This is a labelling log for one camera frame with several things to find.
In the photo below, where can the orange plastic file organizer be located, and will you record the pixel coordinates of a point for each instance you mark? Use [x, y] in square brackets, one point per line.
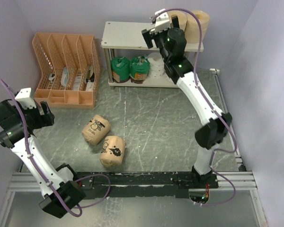
[70, 69]

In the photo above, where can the white dotted paper roll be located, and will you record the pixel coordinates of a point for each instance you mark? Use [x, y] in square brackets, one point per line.
[156, 65]

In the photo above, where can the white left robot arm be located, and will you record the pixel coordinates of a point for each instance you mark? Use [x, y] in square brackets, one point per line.
[58, 185]

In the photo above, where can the plain brown paper roll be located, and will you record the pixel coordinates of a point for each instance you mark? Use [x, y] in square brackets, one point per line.
[182, 18]
[192, 33]

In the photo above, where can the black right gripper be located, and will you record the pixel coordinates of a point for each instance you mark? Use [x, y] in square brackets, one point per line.
[147, 36]

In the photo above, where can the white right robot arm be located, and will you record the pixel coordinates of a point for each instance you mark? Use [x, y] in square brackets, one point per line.
[170, 40]

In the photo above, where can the kraft wrapped toilet paper roll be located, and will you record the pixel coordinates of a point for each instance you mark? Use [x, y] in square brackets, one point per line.
[112, 152]
[96, 129]

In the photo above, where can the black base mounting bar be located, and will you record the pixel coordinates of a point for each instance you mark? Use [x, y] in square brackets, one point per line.
[178, 184]

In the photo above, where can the white two-tier shelf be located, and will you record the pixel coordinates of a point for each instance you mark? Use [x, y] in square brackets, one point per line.
[128, 36]

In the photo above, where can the green brown roll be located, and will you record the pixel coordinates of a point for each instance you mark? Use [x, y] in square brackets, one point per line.
[139, 69]
[120, 67]

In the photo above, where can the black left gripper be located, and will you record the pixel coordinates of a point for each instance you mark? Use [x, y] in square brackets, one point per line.
[43, 120]

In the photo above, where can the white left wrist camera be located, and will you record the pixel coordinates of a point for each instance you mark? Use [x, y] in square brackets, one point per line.
[26, 98]

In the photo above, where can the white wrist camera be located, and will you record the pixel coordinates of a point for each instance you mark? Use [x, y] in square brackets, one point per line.
[161, 22]
[26, 98]

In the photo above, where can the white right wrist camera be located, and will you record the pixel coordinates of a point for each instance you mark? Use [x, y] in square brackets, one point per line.
[161, 22]

